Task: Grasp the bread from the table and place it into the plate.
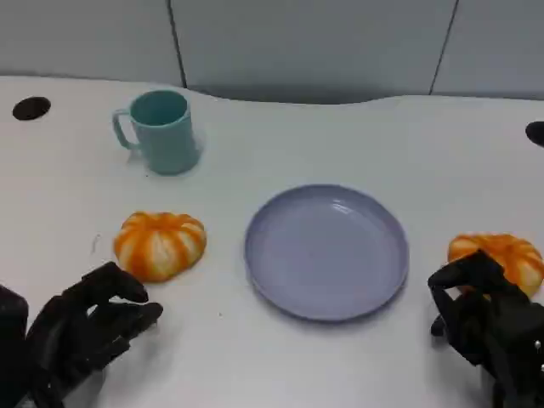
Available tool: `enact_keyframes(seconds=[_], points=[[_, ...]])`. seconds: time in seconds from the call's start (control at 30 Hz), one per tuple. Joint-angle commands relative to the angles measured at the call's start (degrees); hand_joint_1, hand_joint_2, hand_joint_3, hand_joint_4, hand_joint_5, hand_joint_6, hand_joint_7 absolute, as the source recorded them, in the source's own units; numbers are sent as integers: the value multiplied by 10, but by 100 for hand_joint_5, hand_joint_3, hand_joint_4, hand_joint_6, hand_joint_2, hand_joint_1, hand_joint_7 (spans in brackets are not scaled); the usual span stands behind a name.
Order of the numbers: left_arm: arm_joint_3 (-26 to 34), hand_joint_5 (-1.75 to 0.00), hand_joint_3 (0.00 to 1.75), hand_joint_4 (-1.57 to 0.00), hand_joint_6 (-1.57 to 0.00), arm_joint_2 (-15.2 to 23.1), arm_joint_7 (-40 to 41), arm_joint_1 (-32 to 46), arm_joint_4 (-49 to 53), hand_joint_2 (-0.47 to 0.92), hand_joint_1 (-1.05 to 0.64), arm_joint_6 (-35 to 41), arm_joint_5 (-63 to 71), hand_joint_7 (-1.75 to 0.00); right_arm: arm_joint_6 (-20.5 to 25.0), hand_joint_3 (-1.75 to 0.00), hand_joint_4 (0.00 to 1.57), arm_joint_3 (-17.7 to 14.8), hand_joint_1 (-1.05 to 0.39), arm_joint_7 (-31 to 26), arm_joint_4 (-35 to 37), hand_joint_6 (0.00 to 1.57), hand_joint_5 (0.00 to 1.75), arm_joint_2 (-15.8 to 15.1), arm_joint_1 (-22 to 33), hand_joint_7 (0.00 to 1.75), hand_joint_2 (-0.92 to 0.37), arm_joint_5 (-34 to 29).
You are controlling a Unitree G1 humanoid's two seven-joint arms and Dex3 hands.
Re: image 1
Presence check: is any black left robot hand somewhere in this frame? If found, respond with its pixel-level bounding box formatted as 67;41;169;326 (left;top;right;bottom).
16;261;165;408

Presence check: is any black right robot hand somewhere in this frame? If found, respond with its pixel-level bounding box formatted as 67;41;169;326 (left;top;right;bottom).
427;250;544;408

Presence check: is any orange and white bread roll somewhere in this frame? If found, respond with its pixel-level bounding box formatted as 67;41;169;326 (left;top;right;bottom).
448;232;544;298
113;211;208;284

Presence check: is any lilac plate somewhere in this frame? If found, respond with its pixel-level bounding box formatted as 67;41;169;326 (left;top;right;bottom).
244;184;411;322

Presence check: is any pale green mug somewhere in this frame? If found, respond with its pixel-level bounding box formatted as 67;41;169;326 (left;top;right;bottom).
111;89;201;176

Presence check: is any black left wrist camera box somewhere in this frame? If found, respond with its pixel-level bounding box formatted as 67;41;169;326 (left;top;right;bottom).
0;284;30;405

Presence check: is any black table cable hole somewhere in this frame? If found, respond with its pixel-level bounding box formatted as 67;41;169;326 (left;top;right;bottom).
12;96;52;122
524;121;544;149

